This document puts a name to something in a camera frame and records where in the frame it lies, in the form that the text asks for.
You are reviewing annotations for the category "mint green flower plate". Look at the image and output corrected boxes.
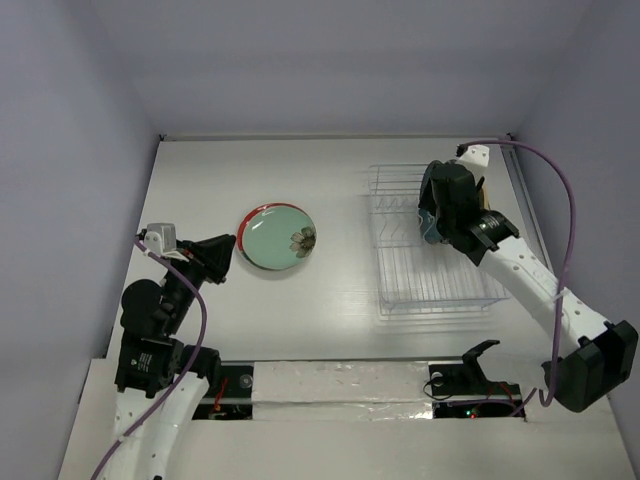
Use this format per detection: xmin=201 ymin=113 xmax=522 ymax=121
xmin=241 ymin=204 xmax=317 ymax=271

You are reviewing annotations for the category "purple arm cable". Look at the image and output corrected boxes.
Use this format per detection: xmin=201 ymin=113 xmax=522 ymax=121
xmin=88 ymin=238 xmax=209 ymax=480
xmin=462 ymin=140 xmax=577 ymax=407

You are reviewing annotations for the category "dark teal plate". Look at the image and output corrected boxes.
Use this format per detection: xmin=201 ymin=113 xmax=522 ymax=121
xmin=418 ymin=160 xmax=448 ymax=245

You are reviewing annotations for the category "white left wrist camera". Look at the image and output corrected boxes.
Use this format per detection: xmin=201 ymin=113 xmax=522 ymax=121
xmin=140 ymin=223 xmax=188 ymax=261

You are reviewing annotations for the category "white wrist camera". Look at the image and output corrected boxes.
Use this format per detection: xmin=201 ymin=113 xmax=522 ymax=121
xmin=456 ymin=144 xmax=490 ymax=182
xmin=140 ymin=223 xmax=188 ymax=261

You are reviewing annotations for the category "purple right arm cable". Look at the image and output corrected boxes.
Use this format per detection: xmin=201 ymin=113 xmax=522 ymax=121
xmin=462 ymin=140 xmax=577 ymax=407

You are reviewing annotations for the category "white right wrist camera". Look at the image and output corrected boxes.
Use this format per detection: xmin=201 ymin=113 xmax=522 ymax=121
xmin=456 ymin=144 xmax=490 ymax=182

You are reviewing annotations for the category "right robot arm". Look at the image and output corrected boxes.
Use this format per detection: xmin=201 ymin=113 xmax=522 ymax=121
xmin=419 ymin=161 xmax=639 ymax=413

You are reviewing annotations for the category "red and teal plate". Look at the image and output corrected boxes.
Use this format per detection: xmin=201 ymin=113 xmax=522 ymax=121
xmin=235 ymin=201 xmax=301 ymax=269

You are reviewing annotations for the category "yellow plate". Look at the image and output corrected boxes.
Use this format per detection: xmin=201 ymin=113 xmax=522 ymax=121
xmin=478 ymin=185 xmax=490 ymax=210

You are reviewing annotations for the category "white wire dish rack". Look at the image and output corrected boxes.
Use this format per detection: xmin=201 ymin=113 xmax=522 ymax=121
xmin=367 ymin=164 xmax=510 ymax=320

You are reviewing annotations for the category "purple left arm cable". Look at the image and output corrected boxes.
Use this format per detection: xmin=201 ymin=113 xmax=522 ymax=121
xmin=88 ymin=238 xmax=209 ymax=480

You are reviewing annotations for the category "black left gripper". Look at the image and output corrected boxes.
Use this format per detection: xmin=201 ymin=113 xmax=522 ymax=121
xmin=164 ymin=231 xmax=236 ymax=331

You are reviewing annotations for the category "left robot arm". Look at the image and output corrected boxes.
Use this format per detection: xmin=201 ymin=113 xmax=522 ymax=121
xmin=92 ymin=223 xmax=236 ymax=479

